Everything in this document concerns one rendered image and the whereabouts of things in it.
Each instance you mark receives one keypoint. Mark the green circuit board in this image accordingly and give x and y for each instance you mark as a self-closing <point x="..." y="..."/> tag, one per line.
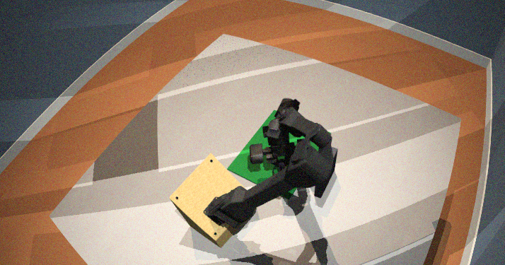
<point x="257" y="173"/>

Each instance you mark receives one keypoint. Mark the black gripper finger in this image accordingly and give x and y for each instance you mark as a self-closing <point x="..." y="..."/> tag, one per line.
<point x="286" y="160"/>
<point x="274" y="162"/>

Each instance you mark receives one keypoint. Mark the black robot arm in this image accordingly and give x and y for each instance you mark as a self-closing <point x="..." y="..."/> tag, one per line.
<point x="307" y="167"/>

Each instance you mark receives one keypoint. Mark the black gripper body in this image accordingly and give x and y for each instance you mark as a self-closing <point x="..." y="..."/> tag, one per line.
<point x="257" y="153"/>

